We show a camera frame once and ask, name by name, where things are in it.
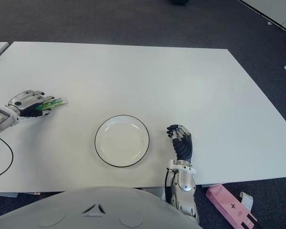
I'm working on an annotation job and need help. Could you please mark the white side table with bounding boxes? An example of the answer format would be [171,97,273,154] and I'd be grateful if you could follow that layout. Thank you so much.
[0,42,10,65]

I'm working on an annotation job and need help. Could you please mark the pink cardboard box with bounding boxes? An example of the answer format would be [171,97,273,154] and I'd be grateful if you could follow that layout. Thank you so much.
[205,185,258,229]

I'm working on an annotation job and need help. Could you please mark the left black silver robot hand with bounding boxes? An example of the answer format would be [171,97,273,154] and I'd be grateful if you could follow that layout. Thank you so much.
[7,90,55,117]

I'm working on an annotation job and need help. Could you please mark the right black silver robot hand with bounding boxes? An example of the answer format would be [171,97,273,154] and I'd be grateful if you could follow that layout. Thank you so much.
[166,124,194,162]

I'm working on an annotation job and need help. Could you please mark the grey robot torso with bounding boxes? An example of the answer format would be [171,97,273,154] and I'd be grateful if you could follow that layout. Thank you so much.
[0,186,203,229]

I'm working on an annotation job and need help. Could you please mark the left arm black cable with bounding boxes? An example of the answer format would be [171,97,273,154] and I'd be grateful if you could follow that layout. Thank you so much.
[0,135,14,182]

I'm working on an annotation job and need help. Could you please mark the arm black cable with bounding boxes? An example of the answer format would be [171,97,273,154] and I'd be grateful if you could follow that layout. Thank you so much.
[0,135,14,182]
[163,168,175,201]

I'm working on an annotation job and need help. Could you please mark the white paper tag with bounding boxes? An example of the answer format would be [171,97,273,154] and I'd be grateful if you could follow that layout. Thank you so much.
[238,190,254,212]

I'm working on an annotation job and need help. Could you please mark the white plate with black rim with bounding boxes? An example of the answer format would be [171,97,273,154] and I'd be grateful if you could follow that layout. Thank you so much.
[94,114,151,167]

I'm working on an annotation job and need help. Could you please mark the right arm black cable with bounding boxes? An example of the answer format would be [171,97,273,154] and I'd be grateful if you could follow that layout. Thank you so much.
[163,168,175,201]

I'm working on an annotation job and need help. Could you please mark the green toothpaste tube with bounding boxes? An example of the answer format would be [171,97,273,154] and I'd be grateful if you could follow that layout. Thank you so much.
[35,96,69,111]

